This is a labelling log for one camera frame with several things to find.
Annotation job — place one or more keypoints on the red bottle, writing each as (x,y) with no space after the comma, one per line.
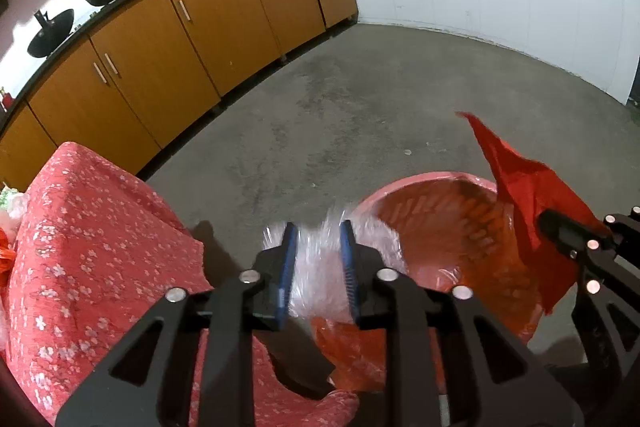
(6,99)

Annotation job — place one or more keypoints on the red plastic bin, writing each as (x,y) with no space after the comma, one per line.
(435,177)

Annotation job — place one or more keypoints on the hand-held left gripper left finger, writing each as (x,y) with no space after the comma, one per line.
(289,267)

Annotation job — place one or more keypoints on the orange plastic bag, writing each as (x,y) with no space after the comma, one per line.
(5,257)

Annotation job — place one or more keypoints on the orange wooden base cabinets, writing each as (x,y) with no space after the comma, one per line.
(150,57)

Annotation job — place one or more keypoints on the clear plastic bag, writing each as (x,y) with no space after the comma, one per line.
(320,267)

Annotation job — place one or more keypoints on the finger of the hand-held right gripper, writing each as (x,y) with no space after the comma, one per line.
(565,224)
(592,267)

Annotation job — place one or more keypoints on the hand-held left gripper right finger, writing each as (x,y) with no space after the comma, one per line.
(348,267)

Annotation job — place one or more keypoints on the red floral tablecloth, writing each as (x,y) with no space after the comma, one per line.
(90,232)

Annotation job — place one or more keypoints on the green tinted plastic bag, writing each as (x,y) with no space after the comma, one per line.
(9,202)

